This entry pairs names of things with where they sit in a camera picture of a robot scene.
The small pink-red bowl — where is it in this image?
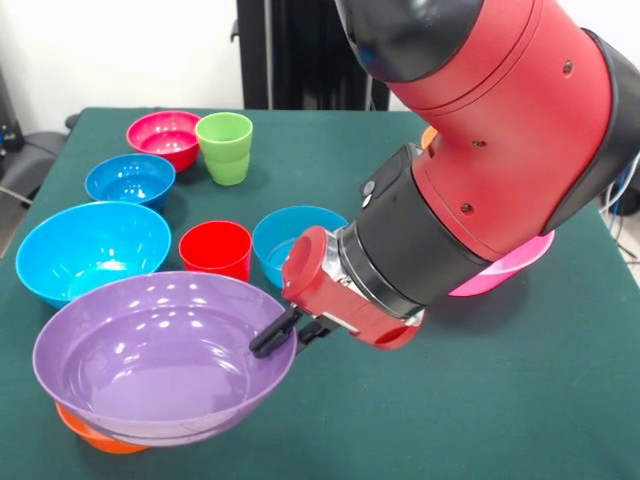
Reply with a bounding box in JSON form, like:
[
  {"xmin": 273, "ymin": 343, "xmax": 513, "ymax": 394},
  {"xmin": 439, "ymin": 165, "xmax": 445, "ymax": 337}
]
[{"xmin": 125, "ymin": 110, "xmax": 202, "ymax": 174}]

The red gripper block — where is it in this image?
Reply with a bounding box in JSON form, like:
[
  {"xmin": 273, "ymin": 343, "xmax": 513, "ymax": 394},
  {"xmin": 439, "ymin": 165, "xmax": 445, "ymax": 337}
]
[{"xmin": 248, "ymin": 225, "xmax": 426, "ymax": 359}]

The green cup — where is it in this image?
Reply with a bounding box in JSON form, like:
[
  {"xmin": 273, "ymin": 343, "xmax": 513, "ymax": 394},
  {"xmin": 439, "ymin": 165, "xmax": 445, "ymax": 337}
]
[{"xmin": 194, "ymin": 112, "xmax": 254, "ymax": 187}]

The small dark blue bowl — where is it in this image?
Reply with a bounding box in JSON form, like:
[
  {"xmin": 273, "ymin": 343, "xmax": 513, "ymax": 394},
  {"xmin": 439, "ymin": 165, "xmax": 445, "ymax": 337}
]
[{"xmin": 84, "ymin": 153, "xmax": 177, "ymax": 213}]

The small light blue ridged bowl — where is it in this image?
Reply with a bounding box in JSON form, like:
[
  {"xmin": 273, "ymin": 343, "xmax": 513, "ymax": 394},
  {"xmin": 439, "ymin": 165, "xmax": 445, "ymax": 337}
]
[{"xmin": 251, "ymin": 205, "xmax": 350, "ymax": 290}]

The red cup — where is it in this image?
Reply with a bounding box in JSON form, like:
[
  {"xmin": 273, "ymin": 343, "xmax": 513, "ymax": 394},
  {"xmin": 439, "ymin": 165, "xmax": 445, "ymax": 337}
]
[{"xmin": 178, "ymin": 220, "xmax": 253, "ymax": 284}]

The dark green tablecloth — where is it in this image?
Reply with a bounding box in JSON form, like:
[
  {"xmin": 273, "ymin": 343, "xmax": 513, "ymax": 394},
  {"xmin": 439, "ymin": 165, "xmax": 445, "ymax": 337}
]
[{"xmin": 0, "ymin": 106, "xmax": 640, "ymax": 480}]

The black equipment rack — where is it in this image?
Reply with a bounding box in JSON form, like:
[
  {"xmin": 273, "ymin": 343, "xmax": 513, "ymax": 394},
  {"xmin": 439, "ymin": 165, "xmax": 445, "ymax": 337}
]
[{"xmin": 0, "ymin": 64, "xmax": 22, "ymax": 156}]

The bundle of floor cables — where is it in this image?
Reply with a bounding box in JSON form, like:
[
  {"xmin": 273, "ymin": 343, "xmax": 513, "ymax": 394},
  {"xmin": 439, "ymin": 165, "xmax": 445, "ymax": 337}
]
[{"xmin": 597, "ymin": 164, "xmax": 640, "ymax": 264}]

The black floor stand base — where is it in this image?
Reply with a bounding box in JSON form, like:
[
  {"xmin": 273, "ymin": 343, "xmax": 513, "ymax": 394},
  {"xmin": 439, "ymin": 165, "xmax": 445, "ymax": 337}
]
[{"xmin": 0, "ymin": 130, "xmax": 67, "ymax": 201}]

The large blue bowl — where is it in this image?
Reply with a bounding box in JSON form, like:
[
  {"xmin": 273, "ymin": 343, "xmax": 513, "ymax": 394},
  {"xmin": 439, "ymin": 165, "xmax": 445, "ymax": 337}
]
[{"xmin": 14, "ymin": 201, "xmax": 173, "ymax": 310}]

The small orange ridged bowl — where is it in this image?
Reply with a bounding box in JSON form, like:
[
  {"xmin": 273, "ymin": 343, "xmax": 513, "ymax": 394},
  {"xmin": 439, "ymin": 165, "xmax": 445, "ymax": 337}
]
[{"xmin": 54, "ymin": 402, "xmax": 151, "ymax": 455}]

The purple bowl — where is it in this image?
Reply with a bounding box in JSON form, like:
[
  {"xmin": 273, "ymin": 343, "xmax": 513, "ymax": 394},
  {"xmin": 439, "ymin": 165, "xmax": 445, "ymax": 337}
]
[{"xmin": 32, "ymin": 270, "xmax": 299, "ymax": 448}]

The large pink bowl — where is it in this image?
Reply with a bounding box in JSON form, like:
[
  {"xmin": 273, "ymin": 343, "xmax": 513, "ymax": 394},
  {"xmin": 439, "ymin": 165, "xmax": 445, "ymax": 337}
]
[{"xmin": 447, "ymin": 229, "xmax": 557, "ymax": 299}]

